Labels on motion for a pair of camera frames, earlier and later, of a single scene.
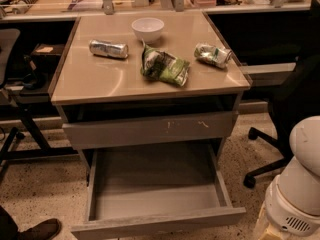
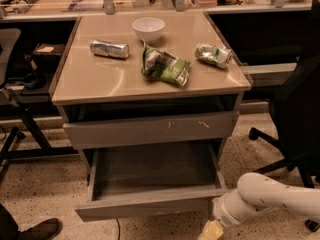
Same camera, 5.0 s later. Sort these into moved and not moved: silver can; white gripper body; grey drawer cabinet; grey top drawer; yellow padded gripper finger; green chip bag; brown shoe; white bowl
Moved: yellow padded gripper finger; white gripper body
Not moved: grey top drawer; white bowl; green chip bag; grey drawer cabinet; brown shoe; silver can
